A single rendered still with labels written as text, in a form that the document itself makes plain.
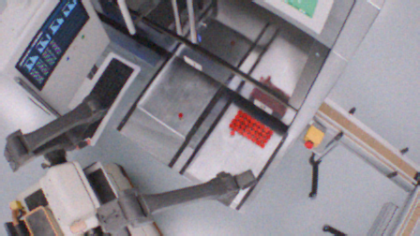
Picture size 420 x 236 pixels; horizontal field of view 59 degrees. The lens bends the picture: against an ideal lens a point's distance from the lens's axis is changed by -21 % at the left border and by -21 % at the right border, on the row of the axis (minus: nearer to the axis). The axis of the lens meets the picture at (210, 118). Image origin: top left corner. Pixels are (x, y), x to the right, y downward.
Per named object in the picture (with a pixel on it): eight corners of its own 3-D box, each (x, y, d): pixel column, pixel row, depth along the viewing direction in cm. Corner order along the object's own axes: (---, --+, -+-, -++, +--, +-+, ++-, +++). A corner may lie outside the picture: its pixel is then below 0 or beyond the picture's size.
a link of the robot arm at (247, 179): (214, 174, 144) (226, 197, 141) (247, 157, 144) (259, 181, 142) (217, 181, 155) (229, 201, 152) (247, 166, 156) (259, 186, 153)
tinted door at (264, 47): (202, 47, 170) (193, -33, 113) (299, 108, 163) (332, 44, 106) (201, 49, 170) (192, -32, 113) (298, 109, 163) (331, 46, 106)
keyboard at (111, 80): (112, 57, 214) (112, 55, 212) (134, 69, 212) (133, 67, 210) (71, 125, 206) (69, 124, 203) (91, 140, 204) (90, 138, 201)
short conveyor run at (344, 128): (305, 125, 199) (311, 115, 184) (320, 97, 202) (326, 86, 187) (405, 195, 188) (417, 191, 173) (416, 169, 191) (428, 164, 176)
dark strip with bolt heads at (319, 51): (280, 117, 184) (316, 37, 107) (290, 123, 183) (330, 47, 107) (279, 120, 184) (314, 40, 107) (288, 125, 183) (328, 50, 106)
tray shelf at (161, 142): (172, 44, 209) (172, 42, 207) (302, 124, 197) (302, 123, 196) (112, 127, 199) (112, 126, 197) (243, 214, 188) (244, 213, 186)
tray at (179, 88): (181, 47, 206) (181, 44, 203) (229, 76, 202) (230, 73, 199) (137, 107, 199) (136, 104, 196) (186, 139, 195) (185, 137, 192)
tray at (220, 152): (231, 106, 198) (232, 103, 195) (281, 138, 194) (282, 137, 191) (187, 170, 192) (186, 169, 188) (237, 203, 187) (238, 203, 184)
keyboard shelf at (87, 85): (100, 46, 219) (99, 44, 217) (142, 68, 215) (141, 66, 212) (54, 118, 210) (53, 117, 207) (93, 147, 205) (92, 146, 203)
